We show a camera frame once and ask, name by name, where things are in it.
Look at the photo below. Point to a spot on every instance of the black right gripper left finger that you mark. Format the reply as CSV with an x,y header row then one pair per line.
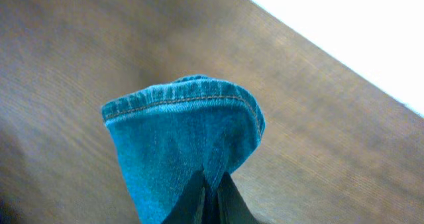
x,y
189,207

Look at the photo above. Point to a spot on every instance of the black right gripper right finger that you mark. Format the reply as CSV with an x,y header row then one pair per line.
x,y
232,207

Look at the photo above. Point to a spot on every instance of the blue denim jeans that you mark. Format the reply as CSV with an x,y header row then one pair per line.
x,y
166,132

